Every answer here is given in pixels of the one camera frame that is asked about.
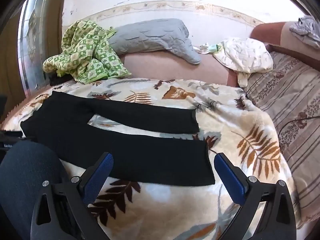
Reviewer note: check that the striped floral bed sheet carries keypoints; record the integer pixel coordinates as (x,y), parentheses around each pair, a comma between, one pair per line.
(295,100)

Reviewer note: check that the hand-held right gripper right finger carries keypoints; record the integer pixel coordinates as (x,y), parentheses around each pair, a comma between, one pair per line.
(230,180)

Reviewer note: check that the white floral cloth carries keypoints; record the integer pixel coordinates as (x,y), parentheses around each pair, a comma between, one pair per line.
(245,55)

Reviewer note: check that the black pants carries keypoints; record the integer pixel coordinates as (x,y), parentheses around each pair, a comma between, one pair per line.
(75,125)

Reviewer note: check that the pink bed sheet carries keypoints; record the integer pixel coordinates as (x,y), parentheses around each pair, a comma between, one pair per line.
(162,65)

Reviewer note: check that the person's leg in dark jeans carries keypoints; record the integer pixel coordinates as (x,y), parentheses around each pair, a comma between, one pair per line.
(22,175)

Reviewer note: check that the small white green cloth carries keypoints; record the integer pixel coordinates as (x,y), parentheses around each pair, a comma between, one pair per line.
(212,48)

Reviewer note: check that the leaf print fleece blanket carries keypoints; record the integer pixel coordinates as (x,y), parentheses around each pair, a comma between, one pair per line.
(175,205)

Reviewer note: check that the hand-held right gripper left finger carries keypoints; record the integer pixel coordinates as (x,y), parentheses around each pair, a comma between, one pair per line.
(97,177)

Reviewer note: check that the dark cloth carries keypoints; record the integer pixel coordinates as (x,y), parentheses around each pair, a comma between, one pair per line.
(56,80)

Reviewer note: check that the grey white cloth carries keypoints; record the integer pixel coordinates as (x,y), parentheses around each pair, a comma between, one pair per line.
(303,27)

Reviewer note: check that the green checkered quilt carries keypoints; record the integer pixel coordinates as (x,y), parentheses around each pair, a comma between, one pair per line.
(87,52)

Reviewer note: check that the metal framed door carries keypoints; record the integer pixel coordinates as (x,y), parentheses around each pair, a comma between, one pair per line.
(32,42)

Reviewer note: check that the brown bed headboard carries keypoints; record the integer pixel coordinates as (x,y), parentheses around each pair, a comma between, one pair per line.
(275,33)

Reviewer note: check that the grey quilted blanket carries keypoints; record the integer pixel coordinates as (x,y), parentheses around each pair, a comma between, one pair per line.
(150,35)

